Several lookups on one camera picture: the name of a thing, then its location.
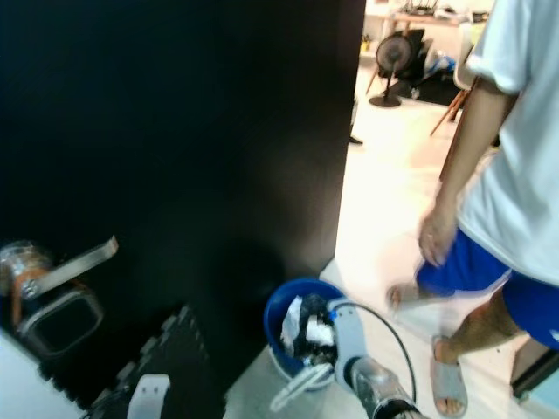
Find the silver rimmed door lock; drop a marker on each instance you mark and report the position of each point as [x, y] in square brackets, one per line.
[65, 323]

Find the person in white shirt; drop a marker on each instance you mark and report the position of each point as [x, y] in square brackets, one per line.
[515, 131]

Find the wooden desk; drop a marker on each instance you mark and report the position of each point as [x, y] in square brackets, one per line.
[419, 17]

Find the white paper trash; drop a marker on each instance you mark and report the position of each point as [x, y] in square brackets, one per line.
[290, 327]

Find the white chair with wooden legs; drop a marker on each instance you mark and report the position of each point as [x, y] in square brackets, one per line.
[463, 70]

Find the black standing fan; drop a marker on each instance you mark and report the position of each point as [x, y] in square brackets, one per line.
[393, 54]

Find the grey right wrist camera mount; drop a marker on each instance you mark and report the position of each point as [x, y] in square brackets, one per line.
[349, 340]

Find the black door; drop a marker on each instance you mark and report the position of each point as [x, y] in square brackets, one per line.
[183, 131]

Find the black interlocking foam mat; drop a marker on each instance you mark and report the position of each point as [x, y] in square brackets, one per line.
[175, 358]

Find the grey sandal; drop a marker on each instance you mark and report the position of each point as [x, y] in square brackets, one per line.
[450, 384]
[402, 297]

